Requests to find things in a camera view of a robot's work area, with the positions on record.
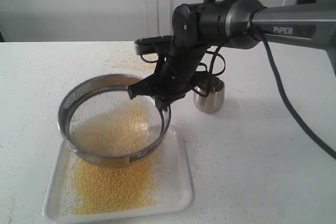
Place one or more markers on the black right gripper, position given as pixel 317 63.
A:
pixel 177 76

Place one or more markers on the rice and millet mixture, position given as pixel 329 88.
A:
pixel 127 129

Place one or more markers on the stainless steel cup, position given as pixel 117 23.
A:
pixel 214 101

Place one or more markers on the round steel mesh sieve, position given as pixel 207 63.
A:
pixel 93 97

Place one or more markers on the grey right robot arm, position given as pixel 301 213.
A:
pixel 238 24

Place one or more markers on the white plastic tray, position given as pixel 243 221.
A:
pixel 172 192

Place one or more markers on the yellow millet pile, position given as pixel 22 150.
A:
pixel 100 190

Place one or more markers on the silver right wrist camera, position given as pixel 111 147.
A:
pixel 152 45

